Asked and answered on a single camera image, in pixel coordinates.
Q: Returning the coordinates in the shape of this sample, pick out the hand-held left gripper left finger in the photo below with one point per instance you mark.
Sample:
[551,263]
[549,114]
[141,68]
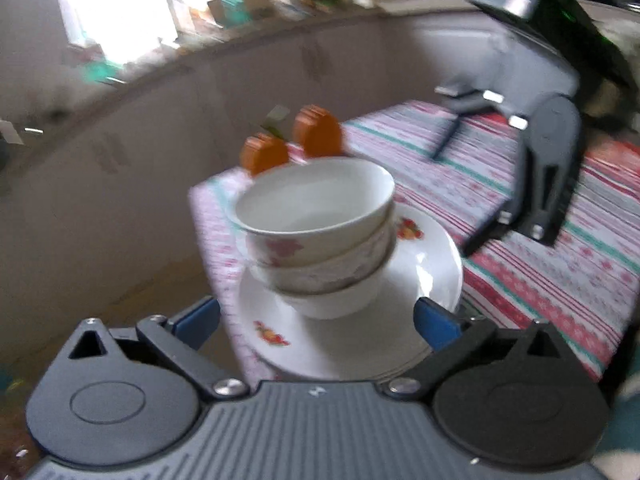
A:
[197,320]

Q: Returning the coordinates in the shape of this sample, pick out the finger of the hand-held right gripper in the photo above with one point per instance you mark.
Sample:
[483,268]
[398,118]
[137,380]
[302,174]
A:
[447,140]
[545,200]

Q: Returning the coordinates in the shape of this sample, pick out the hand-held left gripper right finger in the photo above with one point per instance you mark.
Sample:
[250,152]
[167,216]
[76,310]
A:
[435,327]

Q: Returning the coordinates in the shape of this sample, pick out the white floral bowl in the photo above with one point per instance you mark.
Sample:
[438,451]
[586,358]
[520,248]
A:
[325,272]
[330,305]
[310,195]

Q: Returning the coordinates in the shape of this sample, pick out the patterned tablecloth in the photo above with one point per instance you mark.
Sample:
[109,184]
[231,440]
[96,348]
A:
[550,280]

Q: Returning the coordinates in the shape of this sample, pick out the leafless orange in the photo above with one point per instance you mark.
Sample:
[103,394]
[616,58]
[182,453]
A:
[320,135]

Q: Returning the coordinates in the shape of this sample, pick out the white kitchen cabinets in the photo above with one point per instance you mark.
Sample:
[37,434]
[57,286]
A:
[150,160]

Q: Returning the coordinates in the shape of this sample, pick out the orange with green leaf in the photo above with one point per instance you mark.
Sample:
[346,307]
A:
[262,157]

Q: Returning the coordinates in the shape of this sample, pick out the kitchen window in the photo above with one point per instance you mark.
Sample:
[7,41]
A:
[125,0]

